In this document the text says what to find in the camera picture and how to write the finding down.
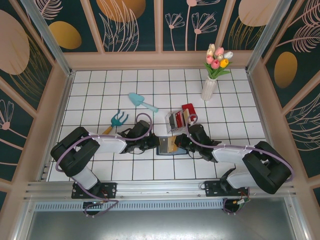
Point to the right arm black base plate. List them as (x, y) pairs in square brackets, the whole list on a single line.
[(212, 187)]

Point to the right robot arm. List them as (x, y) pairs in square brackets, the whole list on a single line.
[(265, 165)]

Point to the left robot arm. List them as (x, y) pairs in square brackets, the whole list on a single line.
[(75, 152)]

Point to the clear acrylic card stand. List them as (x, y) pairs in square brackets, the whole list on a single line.
[(172, 129)]

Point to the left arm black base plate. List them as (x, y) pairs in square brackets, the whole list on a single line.
[(110, 190)]

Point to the tulip bouquet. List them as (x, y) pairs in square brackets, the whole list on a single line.
[(216, 62)]

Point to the aluminium corner post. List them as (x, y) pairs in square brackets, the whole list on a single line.
[(47, 37), (267, 37)]

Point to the red card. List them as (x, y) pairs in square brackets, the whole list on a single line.
[(179, 119)]

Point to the light blue toy trowel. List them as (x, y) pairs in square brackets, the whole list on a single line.
[(137, 99)]

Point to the white ribbed vase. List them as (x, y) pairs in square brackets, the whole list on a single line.
[(208, 90)]

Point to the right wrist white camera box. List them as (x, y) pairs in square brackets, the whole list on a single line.
[(191, 121)]

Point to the black card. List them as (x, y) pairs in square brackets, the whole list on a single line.
[(172, 122)]

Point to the aluminium front rail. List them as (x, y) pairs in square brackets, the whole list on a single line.
[(160, 188)]

